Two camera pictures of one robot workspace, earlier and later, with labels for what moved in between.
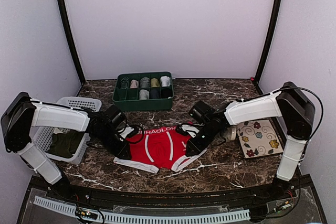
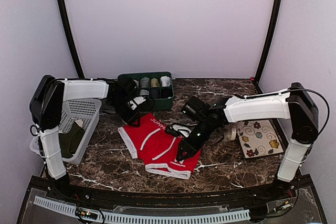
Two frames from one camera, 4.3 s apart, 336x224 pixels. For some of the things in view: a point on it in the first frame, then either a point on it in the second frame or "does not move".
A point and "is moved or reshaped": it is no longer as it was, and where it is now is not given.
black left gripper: (119, 151) -> (131, 118)
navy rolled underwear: (155, 94) does not move
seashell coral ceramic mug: (231, 132) does not move
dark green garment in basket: (63, 145) does not move
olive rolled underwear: (155, 82) does not move
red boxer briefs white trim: (151, 149) is moved or reshaped
